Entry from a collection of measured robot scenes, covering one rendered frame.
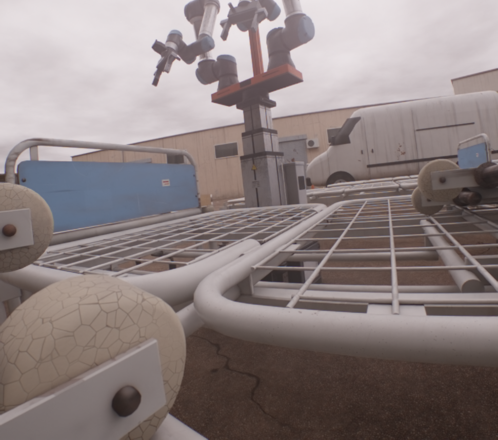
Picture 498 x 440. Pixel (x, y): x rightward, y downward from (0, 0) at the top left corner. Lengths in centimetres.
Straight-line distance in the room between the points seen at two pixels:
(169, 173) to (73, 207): 41
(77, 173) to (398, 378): 109
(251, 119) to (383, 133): 652
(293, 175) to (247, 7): 84
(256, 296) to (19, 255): 25
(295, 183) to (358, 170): 623
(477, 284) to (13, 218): 46
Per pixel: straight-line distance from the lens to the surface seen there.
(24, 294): 83
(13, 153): 83
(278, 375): 96
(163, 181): 108
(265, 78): 142
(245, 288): 36
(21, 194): 23
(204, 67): 175
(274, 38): 149
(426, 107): 815
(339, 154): 768
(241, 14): 119
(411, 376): 96
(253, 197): 140
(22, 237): 23
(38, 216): 23
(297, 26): 142
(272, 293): 36
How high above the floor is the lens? 59
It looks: 1 degrees down
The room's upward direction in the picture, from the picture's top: 6 degrees counter-clockwise
